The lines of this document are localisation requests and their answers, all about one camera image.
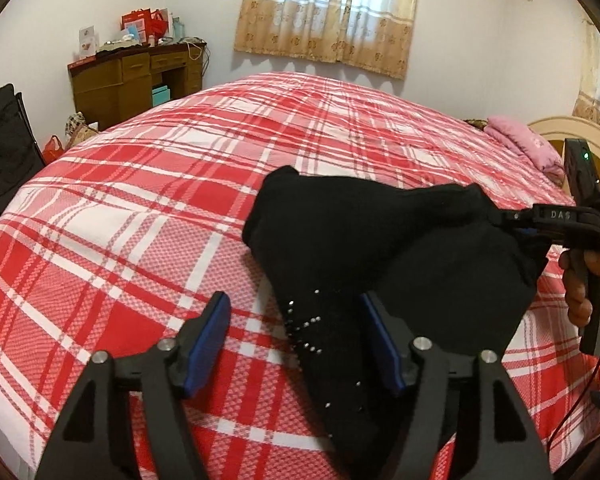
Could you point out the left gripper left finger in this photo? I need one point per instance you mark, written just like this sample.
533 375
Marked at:
93 435

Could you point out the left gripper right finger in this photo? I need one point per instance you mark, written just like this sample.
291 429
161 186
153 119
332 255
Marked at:
445 396

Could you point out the black pants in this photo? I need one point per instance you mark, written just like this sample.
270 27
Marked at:
439 258

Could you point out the cream wooden headboard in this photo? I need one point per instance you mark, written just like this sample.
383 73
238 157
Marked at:
573 137

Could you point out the folded pink blanket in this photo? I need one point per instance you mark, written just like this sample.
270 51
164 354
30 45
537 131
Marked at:
523 141

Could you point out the beige side curtain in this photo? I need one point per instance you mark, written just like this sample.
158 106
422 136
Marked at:
587 104

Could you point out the red plaid bed sheet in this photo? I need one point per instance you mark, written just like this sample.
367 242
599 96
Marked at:
126 236

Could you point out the black folding chair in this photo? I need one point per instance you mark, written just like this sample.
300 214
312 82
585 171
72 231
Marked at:
20 157

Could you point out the red bag on floor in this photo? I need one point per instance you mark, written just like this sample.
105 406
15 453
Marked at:
53 149

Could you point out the beige window curtain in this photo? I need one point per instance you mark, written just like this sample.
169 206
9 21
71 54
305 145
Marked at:
372 35

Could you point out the teal box under desk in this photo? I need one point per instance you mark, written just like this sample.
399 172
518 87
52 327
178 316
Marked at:
160 95

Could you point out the brown wooden desk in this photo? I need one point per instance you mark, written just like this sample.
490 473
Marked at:
113 87

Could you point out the red gift bag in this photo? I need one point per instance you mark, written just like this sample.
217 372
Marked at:
145 25

